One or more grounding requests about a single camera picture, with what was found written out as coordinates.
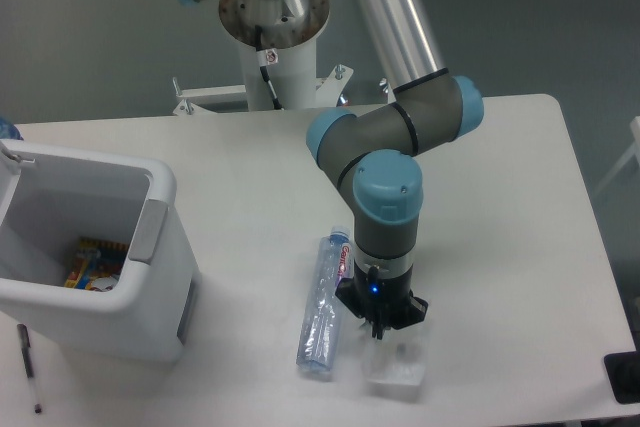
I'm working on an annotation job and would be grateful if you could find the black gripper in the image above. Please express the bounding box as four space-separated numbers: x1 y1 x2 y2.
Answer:
335 267 428 340

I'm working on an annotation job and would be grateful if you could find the crushed clear plastic bottle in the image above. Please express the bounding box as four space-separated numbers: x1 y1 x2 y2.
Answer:
296 226 354 381

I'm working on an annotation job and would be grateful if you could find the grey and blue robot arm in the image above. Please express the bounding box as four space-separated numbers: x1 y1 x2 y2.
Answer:
180 0 484 339

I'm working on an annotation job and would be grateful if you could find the white open trash can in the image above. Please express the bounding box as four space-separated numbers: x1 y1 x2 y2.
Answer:
1 140 200 362

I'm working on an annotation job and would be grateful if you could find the black device at table edge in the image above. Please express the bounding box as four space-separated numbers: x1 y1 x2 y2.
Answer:
604 351 639 405

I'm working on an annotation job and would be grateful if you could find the colourful snack wrapper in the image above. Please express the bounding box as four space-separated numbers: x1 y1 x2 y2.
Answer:
63 237 129 292

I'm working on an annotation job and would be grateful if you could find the black pen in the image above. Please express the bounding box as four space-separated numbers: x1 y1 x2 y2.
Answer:
17 324 43 415

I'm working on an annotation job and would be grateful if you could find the blue object at left edge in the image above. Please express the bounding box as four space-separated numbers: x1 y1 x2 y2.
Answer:
0 117 23 140

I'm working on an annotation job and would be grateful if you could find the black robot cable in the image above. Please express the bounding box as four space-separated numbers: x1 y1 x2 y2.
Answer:
253 24 285 112

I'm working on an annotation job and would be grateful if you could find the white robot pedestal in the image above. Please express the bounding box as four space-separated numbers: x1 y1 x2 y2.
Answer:
173 0 354 115

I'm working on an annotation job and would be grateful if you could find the white frame at right edge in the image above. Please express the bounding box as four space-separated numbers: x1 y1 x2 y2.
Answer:
593 116 639 198

